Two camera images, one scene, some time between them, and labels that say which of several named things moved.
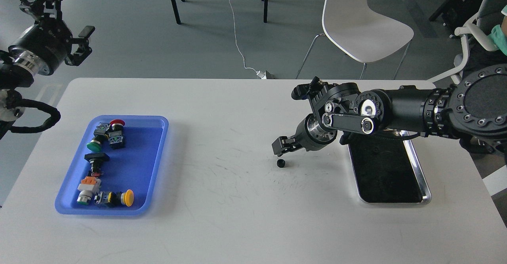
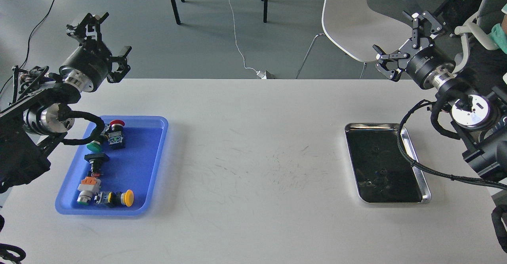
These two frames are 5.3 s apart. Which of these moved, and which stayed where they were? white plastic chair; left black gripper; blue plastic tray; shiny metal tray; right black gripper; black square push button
Moved: left black gripper; right black gripper
Stayed: white plastic chair; black square push button; shiny metal tray; blue plastic tray
